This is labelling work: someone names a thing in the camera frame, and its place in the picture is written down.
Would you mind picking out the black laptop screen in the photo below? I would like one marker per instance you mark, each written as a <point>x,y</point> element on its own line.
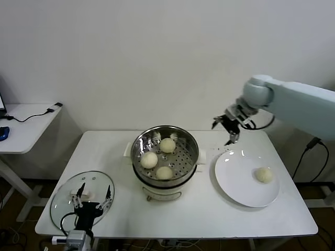
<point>2,103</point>

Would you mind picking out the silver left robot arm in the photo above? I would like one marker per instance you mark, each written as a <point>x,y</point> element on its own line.
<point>87,244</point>

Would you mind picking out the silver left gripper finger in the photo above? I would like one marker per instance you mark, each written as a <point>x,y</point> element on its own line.
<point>107,197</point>
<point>78,194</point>

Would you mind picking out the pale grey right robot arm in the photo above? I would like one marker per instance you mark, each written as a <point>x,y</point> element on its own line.
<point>301,104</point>

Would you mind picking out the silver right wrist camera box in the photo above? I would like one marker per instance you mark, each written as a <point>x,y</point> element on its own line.
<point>244,112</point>

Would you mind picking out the white side table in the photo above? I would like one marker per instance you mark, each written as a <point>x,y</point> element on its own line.
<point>23,130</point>

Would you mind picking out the white power strip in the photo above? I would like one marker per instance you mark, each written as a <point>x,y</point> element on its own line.
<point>171,243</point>

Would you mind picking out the blue computer mouse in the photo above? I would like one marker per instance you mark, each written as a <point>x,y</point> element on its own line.
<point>4,132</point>

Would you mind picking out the white side desk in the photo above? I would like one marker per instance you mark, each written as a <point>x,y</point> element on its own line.
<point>328,196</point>

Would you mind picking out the round glass lid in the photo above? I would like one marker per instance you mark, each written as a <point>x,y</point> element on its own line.
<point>62,193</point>

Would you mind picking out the stainless steel steamer basket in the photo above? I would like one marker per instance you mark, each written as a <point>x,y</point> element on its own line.
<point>183,157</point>

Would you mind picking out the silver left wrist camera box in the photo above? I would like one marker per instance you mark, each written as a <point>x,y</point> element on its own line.
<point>76,239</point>

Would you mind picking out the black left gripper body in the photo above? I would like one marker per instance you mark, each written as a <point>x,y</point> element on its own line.
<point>85,214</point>

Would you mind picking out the white round plate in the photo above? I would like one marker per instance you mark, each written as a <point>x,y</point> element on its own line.
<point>235,177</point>

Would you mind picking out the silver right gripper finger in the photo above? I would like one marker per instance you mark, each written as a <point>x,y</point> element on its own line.
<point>233,138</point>
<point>219,120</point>

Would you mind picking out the scattered dark crumbs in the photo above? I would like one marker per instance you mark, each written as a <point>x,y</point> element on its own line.
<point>220,149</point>

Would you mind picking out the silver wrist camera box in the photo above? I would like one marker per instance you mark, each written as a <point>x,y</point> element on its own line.
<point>76,239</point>
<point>244,112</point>

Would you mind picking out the white steamed baozi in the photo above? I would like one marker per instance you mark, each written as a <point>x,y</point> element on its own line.
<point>263,174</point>
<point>167,145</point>
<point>164,173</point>
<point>149,160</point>

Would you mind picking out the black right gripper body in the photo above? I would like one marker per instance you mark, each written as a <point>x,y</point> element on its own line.
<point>232,126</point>

